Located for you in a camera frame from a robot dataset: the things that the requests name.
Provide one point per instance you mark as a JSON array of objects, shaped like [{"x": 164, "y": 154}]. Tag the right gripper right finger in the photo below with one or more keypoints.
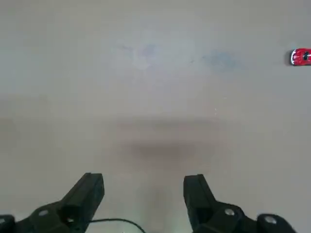
[{"x": 201, "y": 201}]

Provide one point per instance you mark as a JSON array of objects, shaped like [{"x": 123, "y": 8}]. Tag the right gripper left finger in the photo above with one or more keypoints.
[{"x": 80, "y": 201}]

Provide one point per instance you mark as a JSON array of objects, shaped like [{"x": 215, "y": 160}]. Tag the red toy car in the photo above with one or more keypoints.
[{"x": 300, "y": 57}]

